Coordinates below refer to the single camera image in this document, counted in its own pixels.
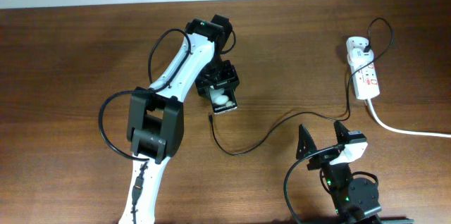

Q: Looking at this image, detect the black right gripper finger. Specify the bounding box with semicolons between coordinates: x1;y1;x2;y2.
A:
296;124;317;160
333;120;349;144

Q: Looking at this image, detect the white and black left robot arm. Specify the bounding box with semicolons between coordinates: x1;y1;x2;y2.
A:
119;15;240;223

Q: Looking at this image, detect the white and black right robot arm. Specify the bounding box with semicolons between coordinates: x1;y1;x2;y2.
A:
296;121;381;223

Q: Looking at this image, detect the white usb charger adapter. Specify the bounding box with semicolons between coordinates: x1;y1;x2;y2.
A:
347;48;374;66

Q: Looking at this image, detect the white power strip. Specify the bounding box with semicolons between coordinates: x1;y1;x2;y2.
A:
346;37;380;100

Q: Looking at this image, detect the white power strip cord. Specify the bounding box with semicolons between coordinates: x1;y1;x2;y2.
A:
365;98;451;139

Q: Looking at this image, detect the black charger cable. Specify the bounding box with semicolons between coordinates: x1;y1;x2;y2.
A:
208;17;394;157

